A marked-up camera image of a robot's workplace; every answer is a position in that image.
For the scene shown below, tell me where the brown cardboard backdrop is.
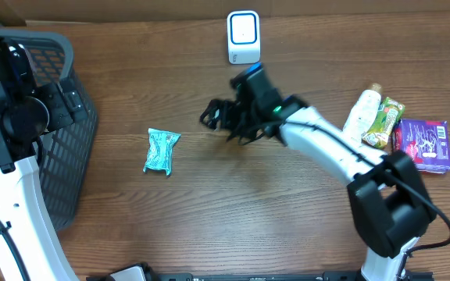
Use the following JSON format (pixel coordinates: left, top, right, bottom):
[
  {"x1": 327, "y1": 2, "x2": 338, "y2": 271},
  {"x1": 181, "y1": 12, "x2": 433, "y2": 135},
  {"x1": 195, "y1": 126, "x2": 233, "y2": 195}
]
[{"x1": 0, "y1": 0, "x2": 450, "y2": 26}]

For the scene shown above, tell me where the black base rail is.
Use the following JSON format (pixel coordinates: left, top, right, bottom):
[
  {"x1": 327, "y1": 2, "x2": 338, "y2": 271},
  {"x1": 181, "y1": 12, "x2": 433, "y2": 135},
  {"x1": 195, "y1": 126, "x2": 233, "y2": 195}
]
[{"x1": 154, "y1": 271, "x2": 433, "y2": 281}]

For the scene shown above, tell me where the white barcode scanner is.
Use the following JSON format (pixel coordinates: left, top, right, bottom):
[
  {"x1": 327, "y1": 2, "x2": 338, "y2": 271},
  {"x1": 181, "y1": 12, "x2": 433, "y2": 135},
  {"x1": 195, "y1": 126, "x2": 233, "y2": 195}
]
[{"x1": 227, "y1": 10, "x2": 261, "y2": 65}]

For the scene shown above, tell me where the white tube gold cap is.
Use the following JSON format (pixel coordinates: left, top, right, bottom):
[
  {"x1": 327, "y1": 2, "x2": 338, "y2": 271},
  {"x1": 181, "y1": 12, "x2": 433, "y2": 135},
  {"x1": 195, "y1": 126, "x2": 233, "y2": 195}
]
[{"x1": 342, "y1": 83, "x2": 383, "y2": 143}]

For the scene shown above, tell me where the teal packet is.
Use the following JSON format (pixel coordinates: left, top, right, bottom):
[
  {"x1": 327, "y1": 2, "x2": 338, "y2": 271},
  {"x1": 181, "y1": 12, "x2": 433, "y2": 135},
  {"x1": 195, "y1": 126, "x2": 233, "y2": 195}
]
[{"x1": 143, "y1": 128, "x2": 181, "y2": 176}]

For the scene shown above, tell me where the green yellow snack pouch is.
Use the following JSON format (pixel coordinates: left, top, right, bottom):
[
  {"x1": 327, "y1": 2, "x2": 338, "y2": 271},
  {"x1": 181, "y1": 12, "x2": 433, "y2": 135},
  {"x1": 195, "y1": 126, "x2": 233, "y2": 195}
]
[{"x1": 362, "y1": 97, "x2": 405, "y2": 149}]

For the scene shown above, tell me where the purple sanitary pad pack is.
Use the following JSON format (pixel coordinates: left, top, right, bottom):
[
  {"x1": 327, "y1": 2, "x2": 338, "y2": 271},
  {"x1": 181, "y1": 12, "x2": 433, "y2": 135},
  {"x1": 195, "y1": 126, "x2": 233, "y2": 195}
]
[{"x1": 392, "y1": 119, "x2": 450, "y2": 174}]

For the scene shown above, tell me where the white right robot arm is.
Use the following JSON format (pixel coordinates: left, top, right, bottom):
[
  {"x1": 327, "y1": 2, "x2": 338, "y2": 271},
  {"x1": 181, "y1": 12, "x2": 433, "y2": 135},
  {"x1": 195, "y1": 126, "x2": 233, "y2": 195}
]
[{"x1": 199, "y1": 63, "x2": 437, "y2": 280}]

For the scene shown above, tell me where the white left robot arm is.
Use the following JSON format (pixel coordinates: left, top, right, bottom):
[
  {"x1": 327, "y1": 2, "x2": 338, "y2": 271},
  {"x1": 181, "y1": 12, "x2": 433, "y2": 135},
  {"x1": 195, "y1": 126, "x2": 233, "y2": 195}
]
[{"x1": 0, "y1": 30, "x2": 98, "y2": 280}]

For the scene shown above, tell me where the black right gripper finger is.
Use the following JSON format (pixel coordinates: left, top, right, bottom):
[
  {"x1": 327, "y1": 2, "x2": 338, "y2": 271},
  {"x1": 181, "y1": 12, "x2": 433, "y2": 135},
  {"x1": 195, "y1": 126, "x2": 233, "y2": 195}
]
[
  {"x1": 199, "y1": 112, "x2": 224, "y2": 131},
  {"x1": 201, "y1": 99, "x2": 227, "y2": 117}
]

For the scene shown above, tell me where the grey plastic mesh basket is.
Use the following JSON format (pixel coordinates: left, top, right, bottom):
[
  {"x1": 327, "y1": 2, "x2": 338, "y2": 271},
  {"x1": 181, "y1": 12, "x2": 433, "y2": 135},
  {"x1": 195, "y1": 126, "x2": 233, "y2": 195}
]
[{"x1": 0, "y1": 29, "x2": 98, "y2": 231}]

